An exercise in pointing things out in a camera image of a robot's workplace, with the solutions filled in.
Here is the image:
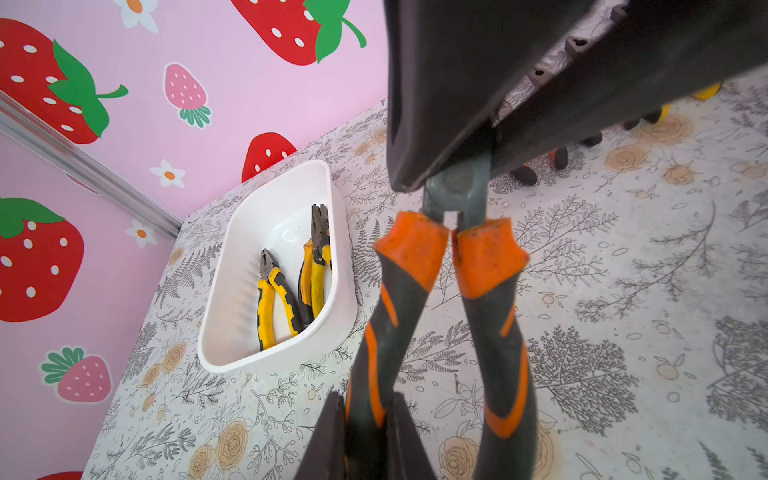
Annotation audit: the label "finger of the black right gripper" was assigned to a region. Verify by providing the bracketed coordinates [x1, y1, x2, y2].
[384, 0, 592, 192]
[491, 1, 767, 176]

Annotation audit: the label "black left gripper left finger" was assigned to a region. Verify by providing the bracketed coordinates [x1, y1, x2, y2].
[295, 392, 346, 480]

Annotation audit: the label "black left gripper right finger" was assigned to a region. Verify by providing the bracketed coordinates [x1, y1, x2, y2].
[386, 392, 436, 480]

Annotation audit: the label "white plastic storage box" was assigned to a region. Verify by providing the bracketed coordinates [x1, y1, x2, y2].
[198, 160, 357, 375]

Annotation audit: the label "dark orange striped pliers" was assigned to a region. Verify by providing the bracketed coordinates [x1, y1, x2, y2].
[345, 153, 538, 479]

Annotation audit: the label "yellow black handled pliers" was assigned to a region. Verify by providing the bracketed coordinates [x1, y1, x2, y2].
[622, 105, 670, 131]

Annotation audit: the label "orange handled pliers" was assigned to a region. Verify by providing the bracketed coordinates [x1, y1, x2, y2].
[690, 82, 723, 101]

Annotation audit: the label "orange black pliers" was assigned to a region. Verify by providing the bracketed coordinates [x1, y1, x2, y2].
[550, 147, 569, 170]

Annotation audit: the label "yellow black combination pliers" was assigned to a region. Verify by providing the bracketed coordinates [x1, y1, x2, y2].
[256, 249, 305, 351]

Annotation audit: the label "aluminium rail frame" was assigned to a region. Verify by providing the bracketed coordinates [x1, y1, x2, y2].
[1, 93, 182, 238]

